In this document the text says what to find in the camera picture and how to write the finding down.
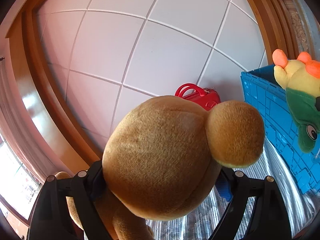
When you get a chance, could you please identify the bright window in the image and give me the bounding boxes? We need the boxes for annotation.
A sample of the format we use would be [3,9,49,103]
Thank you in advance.
[0,135,40,220]

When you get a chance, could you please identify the rolled patterned carpet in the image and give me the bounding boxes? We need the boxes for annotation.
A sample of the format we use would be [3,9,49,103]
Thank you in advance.
[282,0,313,55]

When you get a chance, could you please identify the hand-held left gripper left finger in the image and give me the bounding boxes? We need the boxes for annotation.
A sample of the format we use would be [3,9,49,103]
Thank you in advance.
[27,160,113,240]

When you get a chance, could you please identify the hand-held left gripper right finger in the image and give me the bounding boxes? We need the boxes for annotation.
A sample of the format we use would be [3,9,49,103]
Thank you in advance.
[212,166,293,240]

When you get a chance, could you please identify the blue plastic crate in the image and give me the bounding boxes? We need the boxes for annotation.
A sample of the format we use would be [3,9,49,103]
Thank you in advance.
[241,64,320,195]

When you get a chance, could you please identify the wooden door frame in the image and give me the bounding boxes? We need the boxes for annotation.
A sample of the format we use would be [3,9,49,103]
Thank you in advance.
[235,0,300,63]

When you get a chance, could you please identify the brown bear plush toy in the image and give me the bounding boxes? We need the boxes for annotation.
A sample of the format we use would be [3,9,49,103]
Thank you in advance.
[55,95,266,240]

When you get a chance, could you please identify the yellow green duck plush toy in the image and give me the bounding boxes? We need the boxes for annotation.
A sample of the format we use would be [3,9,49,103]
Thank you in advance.
[272,49,320,153]

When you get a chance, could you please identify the wooden window frame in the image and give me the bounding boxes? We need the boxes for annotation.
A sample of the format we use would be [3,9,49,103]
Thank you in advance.
[5,0,100,170]

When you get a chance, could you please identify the red bear-embossed suitcase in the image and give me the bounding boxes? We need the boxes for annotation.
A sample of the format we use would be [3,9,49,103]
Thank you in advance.
[174,83,222,112]

